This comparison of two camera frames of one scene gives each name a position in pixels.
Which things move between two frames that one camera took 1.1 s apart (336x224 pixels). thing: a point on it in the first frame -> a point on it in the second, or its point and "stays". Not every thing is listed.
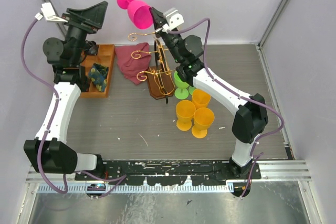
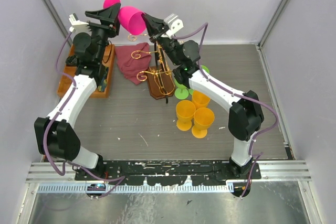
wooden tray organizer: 105,56 stays
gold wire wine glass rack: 159,77 stays
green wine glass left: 181,93 stays
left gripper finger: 94,14 -> 109,14
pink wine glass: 139,11 -> 130,19
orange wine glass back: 200,98 stays
